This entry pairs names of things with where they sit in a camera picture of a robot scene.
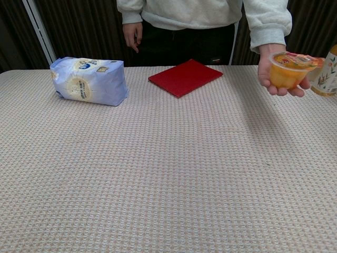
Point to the person's right hand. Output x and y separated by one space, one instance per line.
130 33

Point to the person's left hand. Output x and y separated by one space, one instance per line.
264 71

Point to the orange fruit jelly cup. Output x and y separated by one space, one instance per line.
288 75

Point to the person's right grey-sleeved forearm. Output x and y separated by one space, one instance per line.
130 10

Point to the person's left grey-sleeved forearm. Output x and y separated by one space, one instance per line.
266 23

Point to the dark brown curtain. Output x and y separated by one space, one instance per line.
84 29

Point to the black trousers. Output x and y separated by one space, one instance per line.
184 44

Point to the cream floral drink bottle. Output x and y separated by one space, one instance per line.
326 73

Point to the blue tissue pack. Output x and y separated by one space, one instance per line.
89 80

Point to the grey sweatshirt torso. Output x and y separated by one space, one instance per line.
192 13

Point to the red booklet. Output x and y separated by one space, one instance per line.
185 77

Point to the checked woven tablecloth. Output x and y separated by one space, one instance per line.
163 168

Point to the white metal frame post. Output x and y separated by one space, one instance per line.
39 29

